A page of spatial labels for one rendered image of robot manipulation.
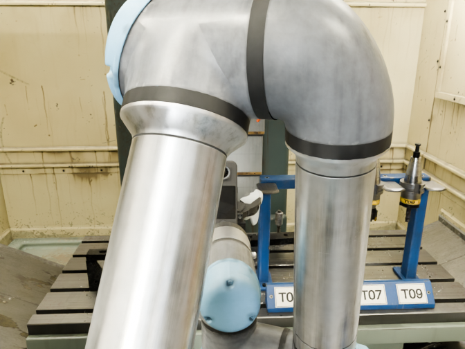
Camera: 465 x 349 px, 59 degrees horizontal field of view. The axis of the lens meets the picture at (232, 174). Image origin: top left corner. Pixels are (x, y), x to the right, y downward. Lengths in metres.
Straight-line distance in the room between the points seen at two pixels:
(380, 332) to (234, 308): 0.75
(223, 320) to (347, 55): 0.33
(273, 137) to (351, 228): 1.28
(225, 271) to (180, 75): 0.26
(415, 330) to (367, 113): 0.95
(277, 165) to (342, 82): 1.38
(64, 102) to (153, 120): 1.77
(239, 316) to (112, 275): 0.22
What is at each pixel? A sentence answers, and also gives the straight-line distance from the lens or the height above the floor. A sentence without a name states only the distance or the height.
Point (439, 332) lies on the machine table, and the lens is 1.28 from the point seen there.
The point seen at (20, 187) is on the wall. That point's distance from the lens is 2.29.
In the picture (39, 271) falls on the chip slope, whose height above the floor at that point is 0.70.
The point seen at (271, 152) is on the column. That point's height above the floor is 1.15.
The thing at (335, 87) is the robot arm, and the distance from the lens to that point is 0.33.
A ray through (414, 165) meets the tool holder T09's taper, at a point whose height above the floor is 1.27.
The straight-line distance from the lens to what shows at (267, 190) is 1.05.
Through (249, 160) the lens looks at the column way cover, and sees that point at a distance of 1.63.
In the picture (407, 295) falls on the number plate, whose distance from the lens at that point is 1.23.
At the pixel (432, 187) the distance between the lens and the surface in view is 1.19.
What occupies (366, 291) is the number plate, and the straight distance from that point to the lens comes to 1.19.
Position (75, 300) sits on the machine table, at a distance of 1.26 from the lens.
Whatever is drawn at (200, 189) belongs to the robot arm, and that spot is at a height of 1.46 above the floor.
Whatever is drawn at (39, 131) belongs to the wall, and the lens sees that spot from 2.16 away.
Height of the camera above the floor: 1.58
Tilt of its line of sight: 18 degrees down
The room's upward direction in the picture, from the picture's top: straight up
